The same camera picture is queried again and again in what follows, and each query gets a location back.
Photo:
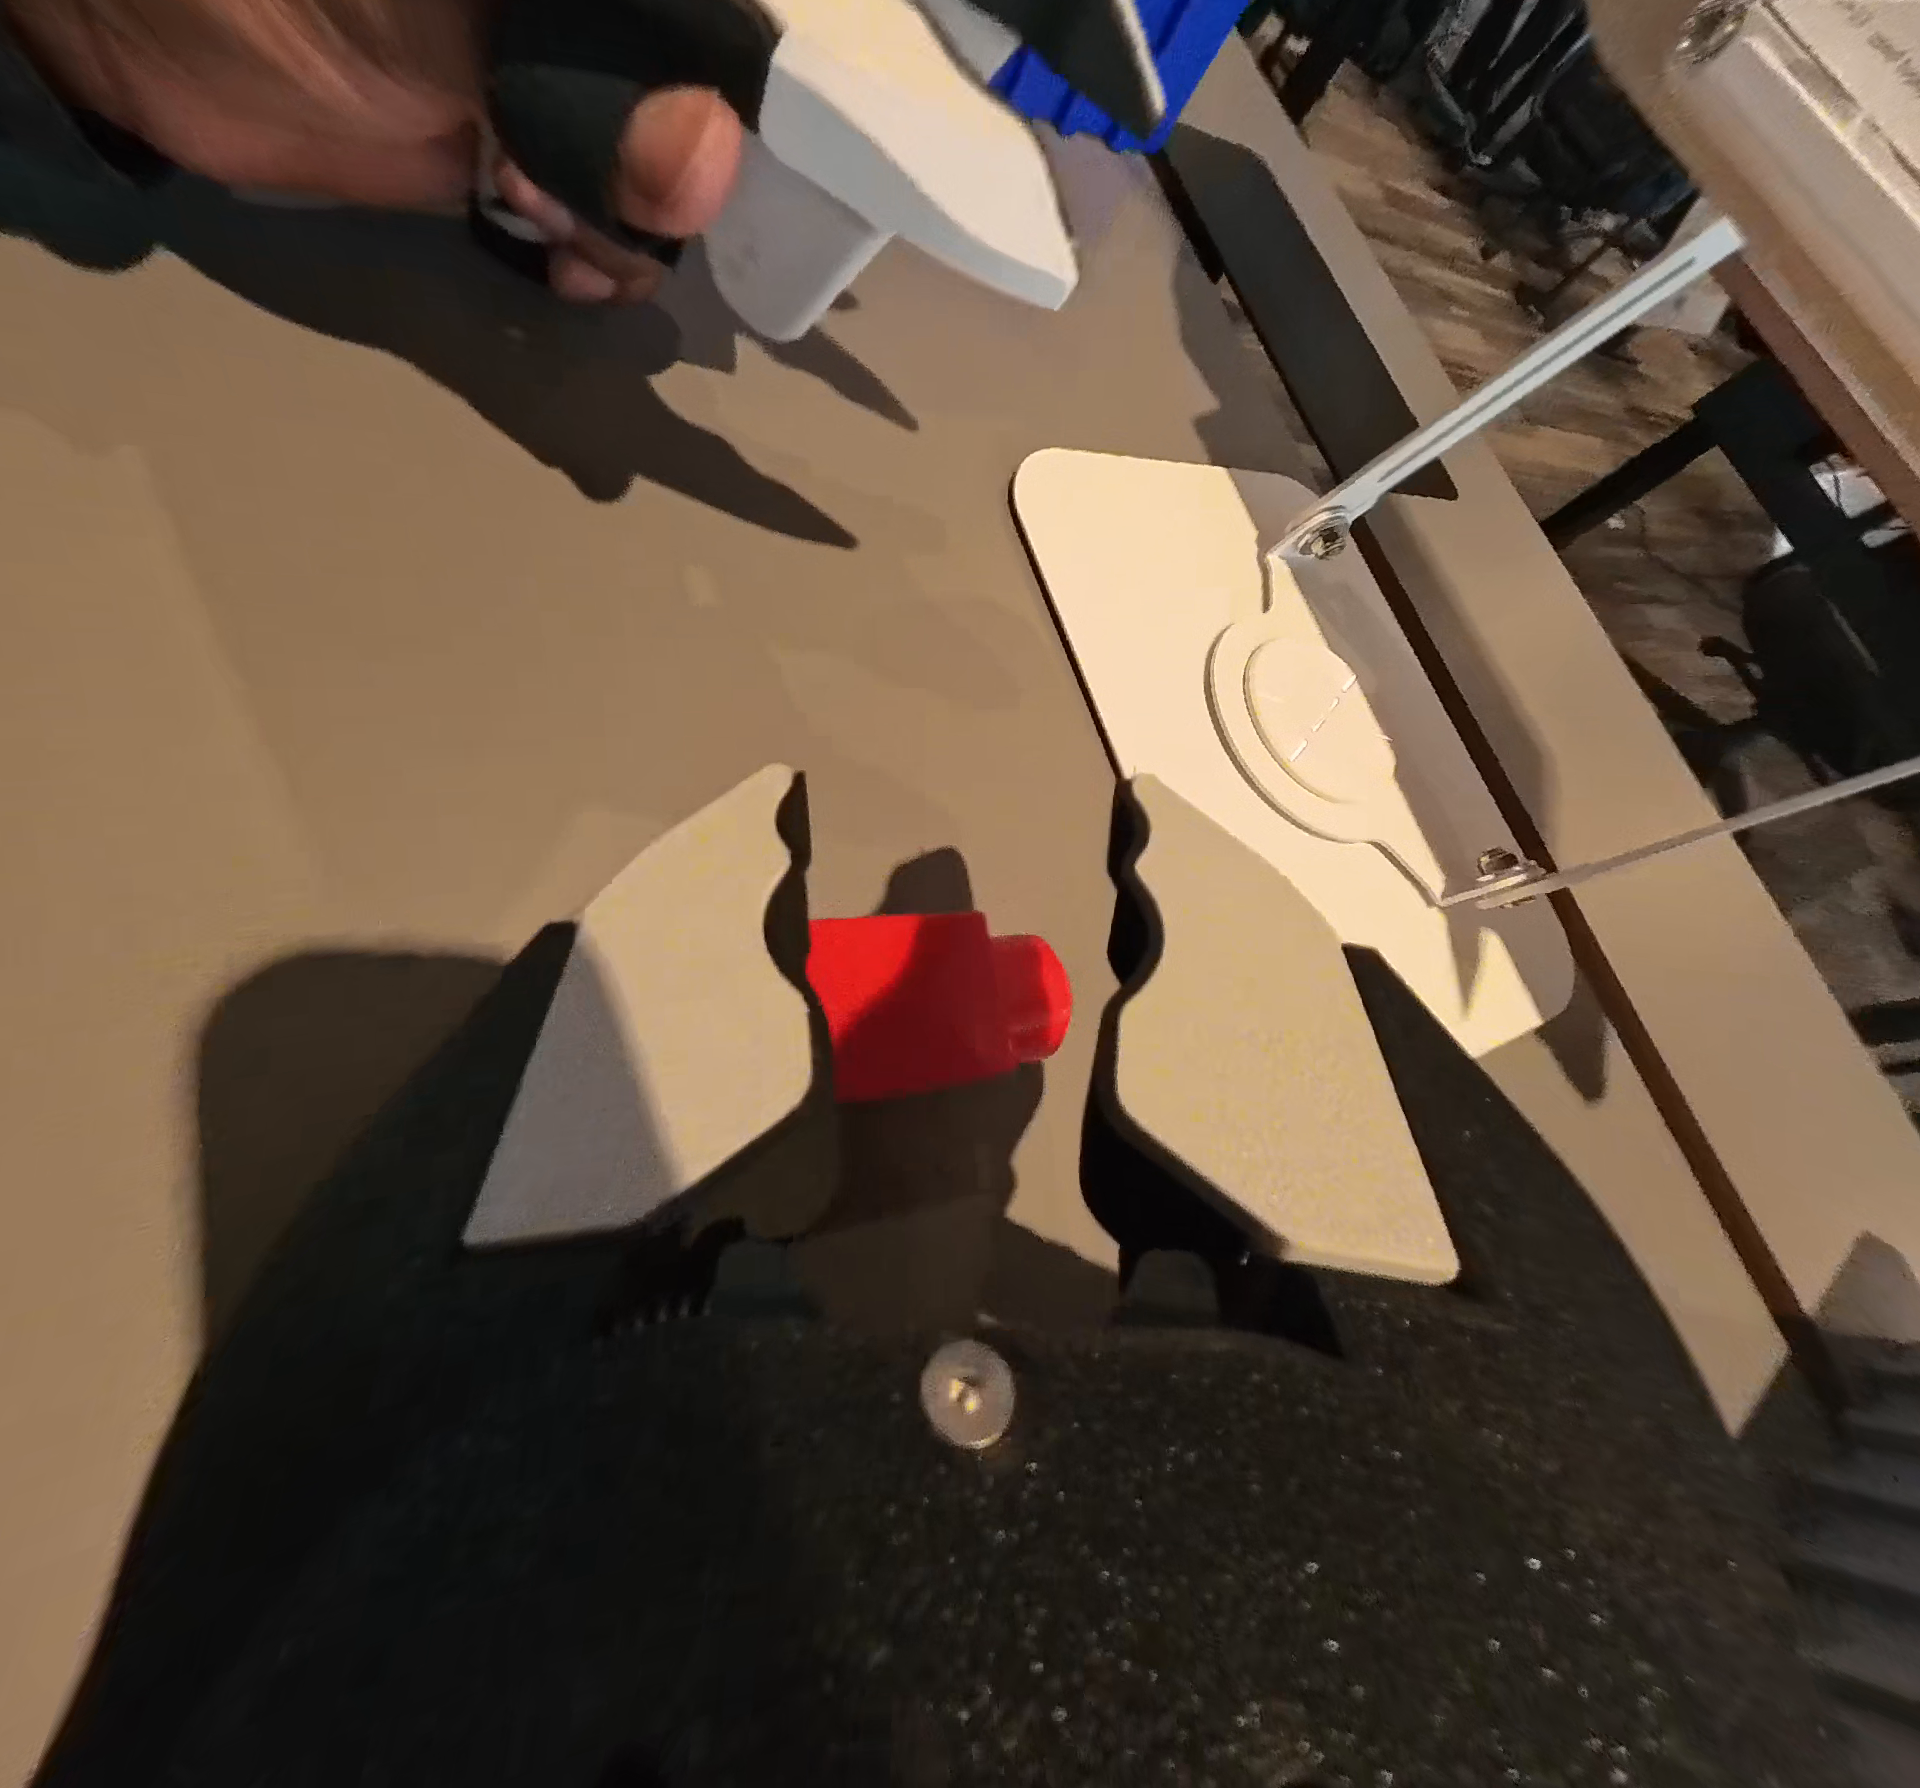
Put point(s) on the white clip bar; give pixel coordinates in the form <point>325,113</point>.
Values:
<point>1800,124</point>

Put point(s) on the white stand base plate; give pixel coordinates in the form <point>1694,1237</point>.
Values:
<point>1140,588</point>

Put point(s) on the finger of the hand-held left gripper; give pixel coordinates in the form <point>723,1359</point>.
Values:
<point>884,124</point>
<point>952,11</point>

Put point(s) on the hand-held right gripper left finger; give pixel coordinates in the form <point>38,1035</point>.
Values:
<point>659,1053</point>

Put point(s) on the person's left hand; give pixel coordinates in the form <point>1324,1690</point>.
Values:
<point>224,2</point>

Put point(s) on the red single-stud mega block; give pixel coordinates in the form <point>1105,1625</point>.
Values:
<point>930,1001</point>

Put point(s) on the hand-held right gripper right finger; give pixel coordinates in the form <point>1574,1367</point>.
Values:
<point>1275,1067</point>

